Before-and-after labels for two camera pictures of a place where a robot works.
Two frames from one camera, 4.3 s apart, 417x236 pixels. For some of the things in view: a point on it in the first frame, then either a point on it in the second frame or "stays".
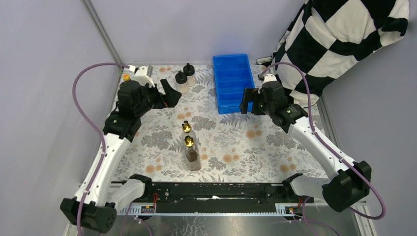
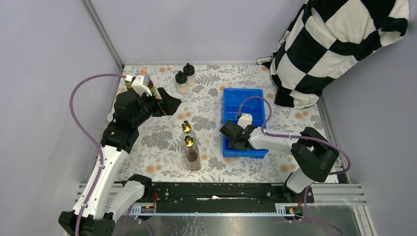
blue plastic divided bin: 233,74 -> 232,98
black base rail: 220,197 stays
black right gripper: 251,95 -> 231,144
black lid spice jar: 181,78 stays
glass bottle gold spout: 186,128 stays
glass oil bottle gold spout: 193,159 stays
